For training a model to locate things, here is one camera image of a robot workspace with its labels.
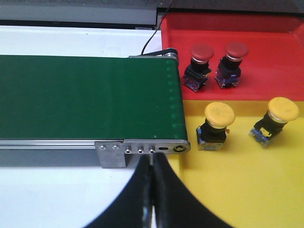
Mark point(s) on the red plastic tray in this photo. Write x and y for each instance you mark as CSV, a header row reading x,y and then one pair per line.
x,y
273,67

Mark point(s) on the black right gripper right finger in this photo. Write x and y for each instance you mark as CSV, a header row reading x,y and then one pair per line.
x,y
175,206

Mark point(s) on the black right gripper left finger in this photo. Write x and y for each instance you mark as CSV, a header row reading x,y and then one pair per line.
x,y
132,208

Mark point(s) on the grey stone counter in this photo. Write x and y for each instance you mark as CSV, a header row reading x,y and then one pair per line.
x,y
129,11

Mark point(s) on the yellow mushroom push button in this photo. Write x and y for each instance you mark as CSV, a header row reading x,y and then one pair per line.
x,y
212,134
281,110

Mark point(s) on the aluminium conveyor frame rail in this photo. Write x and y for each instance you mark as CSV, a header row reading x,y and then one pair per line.
x,y
108,153

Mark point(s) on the red mushroom push button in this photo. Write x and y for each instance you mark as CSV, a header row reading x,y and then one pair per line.
x,y
229,71
197,72

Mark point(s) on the yellow plastic tray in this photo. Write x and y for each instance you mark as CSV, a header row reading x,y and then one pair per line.
x,y
244,183

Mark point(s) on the black drive belt pulley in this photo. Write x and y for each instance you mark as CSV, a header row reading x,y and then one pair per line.
x,y
169,52

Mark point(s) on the green conveyor belt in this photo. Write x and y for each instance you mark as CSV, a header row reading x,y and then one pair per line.
x,y
90,98

